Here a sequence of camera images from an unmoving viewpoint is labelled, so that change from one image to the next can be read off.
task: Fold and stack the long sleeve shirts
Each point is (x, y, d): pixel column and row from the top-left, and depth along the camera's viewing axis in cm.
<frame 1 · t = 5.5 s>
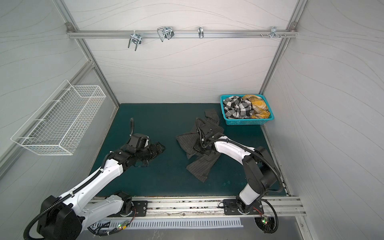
left hand: (163, 149, 81), fingers open
right hand: (196, 145, 89), fingers closed
dark grey striped shirt: (200, 163, 87), point 4 cm above the table
teal plastic basket: (231, 121, 105), point 5 cm above the table
black white checked shirt: (235, 107, 111), point 8 cm above the table
yellow plaid shirt: (260, 110, 106), point 10 cm above the table

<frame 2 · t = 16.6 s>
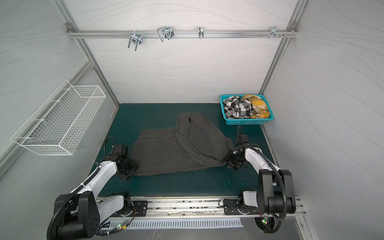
left hand: (138, 167, 86), fingers open
right hand: (227, 159, 87), fingers open
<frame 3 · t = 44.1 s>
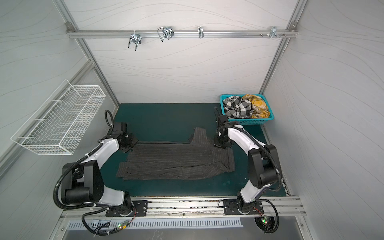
left hand: (137, 139, 92), fingers closed
right hand: (221, 142, 90), fingers closed
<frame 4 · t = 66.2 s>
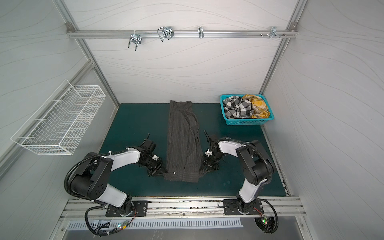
left hand: (169, 170, 85), fingers closed
right hand: (204, 167, 87), fingers open
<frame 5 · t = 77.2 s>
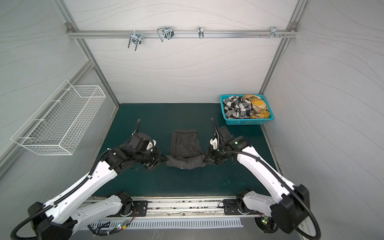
left hand: (170, 157, 72), fingers closed
right hand: (205, 157, 74), fingers closed
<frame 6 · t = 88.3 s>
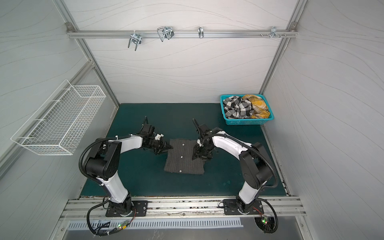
left hand: (174, 146, 92), fingers closed
right hand: (197, 155, 85), fingers open
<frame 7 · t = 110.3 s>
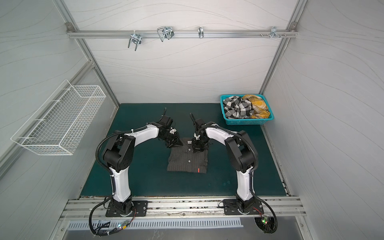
left hand: (185, 142, 93), fingers closed
right hand: (196, 147, 93), fingers closed
